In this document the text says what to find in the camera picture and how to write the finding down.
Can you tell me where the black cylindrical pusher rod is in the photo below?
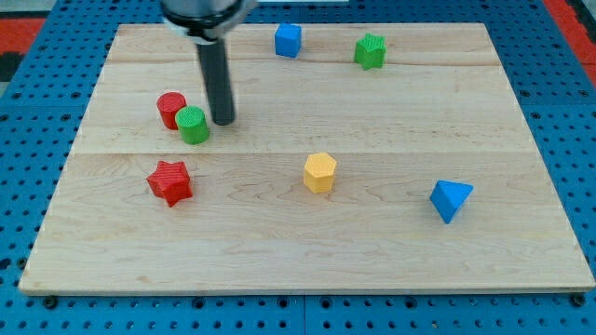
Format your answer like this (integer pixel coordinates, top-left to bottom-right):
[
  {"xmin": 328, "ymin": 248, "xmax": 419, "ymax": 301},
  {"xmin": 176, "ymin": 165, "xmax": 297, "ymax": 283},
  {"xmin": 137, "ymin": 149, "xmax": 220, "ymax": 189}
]
[{"xmin": 196, "ymin": 39, "xmax": 236, "ymax": 126}]

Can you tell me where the yellow hexagon block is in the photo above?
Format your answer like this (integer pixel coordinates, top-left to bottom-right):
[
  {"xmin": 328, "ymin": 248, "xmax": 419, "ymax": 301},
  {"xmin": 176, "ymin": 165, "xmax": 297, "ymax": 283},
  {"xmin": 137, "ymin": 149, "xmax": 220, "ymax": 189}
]
[{"xmin": 304, "ymin": 153, "xmax": 337, "ymax": 194}]

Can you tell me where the blue triangle block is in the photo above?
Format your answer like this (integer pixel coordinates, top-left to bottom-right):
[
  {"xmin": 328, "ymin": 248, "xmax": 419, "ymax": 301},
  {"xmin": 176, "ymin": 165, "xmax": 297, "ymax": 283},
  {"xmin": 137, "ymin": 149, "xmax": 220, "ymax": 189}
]
[{"xmin": 429, "ymin": 180, "xmax": 474, "ymax": 224}]

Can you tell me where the green cylinder block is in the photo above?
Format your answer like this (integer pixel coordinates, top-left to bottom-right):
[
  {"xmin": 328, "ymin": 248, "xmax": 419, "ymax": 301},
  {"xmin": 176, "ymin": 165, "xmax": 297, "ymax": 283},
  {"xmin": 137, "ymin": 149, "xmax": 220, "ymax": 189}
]
[{"xmin": 175, "ymin": 106, "xmax": 210, "ymax": 144}]

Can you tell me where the red cylinder block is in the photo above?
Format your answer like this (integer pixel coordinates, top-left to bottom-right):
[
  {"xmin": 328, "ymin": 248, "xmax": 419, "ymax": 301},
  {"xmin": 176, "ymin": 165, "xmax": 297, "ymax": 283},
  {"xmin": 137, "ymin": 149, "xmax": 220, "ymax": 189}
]
[{"xmin": 156, "ymin": 92, "xmax": 186, "ymax": 130}]

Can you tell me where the blue cube block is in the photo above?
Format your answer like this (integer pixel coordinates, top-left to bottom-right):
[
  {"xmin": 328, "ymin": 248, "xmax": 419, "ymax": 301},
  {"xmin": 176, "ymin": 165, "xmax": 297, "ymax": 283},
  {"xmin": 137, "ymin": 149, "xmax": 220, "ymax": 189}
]
[{"xmin": 274, "ymin": 23, "xmax": 302, "ymax": 59}]

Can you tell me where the red star block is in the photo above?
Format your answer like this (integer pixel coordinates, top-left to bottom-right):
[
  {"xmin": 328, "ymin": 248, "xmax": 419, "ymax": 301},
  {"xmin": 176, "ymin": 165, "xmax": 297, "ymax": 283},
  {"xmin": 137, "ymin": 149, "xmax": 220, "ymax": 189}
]
[{"xmin": 146, "ymin": 161, "xmax": 193, "ymax": 208}]

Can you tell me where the green star block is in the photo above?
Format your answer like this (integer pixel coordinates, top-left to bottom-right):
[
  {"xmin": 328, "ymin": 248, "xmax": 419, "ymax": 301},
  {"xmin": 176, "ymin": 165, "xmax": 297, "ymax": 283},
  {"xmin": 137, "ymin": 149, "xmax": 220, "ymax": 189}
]
[{"xmin": 354, "ymin": 33, "xmax": 386, "ymax": 70}]

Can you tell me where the light wooden board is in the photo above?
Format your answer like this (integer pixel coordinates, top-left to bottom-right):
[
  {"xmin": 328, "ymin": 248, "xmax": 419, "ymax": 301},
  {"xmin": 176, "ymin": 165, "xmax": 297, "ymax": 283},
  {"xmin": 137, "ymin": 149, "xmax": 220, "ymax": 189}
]
[{"xmin": 20, "ymin": 23, "xmax": 595, "ymax": 296}]

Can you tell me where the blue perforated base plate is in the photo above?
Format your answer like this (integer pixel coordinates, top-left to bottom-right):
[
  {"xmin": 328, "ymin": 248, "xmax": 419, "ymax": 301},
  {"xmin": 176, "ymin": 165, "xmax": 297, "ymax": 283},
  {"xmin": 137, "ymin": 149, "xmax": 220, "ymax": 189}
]
[{"xmin": 1, "ymin": 0, "xmax": 595, "ymax": 334}]

